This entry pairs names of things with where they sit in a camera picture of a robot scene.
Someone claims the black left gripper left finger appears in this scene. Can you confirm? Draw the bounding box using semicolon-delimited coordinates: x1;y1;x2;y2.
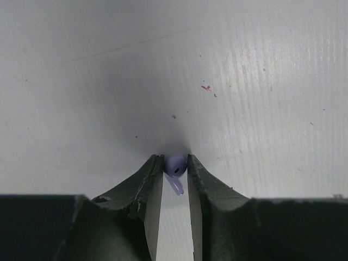
1;155;164;260

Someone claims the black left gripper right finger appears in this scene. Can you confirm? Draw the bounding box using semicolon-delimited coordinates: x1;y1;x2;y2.
187;154;347;260

